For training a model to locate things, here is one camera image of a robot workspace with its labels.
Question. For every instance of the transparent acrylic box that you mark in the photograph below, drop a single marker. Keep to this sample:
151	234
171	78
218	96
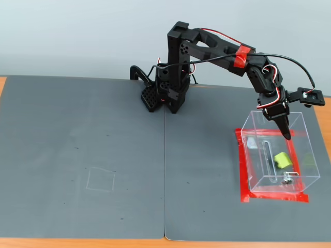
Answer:
261	165

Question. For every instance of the small label sticker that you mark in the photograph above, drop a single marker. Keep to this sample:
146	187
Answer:
251	143

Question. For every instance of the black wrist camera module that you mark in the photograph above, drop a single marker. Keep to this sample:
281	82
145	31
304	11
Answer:
311	96

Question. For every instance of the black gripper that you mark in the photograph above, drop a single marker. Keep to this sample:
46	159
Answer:
276	111

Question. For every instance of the green lego block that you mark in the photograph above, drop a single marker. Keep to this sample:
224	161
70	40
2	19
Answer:
282	159

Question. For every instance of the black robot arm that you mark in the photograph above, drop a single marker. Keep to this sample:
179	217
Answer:
178	51

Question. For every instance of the red tape band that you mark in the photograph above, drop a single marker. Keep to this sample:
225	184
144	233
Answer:
241	56

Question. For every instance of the black table clamp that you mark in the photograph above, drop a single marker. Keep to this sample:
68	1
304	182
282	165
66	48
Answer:
138	71

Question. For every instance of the grey mat with red tape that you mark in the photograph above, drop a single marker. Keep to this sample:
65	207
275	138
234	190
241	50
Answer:
207	155

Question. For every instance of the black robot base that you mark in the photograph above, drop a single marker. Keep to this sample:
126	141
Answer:
151	99

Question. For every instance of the red tape frame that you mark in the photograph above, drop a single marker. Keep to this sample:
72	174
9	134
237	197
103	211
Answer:
243	180

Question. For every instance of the silver metal box latch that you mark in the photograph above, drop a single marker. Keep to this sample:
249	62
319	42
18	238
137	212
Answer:
286	178

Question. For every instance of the grey mat with chalk square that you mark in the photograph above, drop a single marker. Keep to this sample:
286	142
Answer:
77	193

